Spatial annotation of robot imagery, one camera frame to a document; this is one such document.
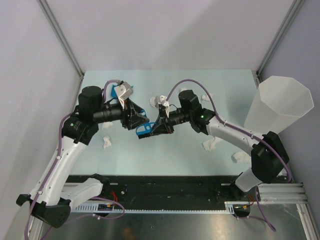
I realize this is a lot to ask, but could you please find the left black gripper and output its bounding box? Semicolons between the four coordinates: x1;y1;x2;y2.
93;97;150;130

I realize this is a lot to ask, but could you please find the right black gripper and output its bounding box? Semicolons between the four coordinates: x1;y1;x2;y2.
150;108;192;135

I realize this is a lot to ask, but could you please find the blue hand brush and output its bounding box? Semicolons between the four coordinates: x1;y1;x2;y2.
135;120;156;137

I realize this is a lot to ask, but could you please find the blue dustpan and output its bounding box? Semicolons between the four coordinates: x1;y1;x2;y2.
110;85;134;98

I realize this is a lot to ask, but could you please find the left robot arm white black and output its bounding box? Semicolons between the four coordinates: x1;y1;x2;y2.
16;80;149;228

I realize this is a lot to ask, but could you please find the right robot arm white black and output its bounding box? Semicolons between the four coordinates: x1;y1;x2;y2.
147;89;289;201

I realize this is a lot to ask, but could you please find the paper scrap centre back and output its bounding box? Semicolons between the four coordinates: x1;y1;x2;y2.
149;96;157;108

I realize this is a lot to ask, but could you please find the paper scrap left front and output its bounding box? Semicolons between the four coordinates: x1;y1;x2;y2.
103;136;112;149

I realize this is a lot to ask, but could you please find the paper scrap front right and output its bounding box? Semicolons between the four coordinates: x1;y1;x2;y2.
202;137;222;152

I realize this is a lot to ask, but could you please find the paper scrap back right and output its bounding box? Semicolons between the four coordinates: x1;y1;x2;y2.
201;93;213;102

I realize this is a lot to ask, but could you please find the paper scrap far right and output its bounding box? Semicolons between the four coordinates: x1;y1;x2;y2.
231;151;251;164

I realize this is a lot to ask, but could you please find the white translucent waste bin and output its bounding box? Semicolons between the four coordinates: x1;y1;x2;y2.
244;75;314;134

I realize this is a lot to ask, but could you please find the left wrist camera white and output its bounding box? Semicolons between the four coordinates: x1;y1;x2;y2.
114;81;134;110

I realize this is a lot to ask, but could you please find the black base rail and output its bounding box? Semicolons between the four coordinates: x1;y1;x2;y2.
62;172;262;211

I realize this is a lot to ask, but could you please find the white slotted cable duct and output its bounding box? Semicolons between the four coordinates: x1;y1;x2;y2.
71;201;237;215

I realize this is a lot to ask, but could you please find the left aluminium frame post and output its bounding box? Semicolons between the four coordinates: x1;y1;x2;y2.
37;0;84;80

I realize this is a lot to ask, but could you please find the aluminium frame post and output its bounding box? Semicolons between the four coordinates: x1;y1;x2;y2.
37;0;84;80
255;0;305;78

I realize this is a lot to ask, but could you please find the aluminium frame rail right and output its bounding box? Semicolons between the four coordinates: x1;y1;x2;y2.
258;183;309;205

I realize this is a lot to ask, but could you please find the right aluminium frame post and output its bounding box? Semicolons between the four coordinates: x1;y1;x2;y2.
255;0;305;78

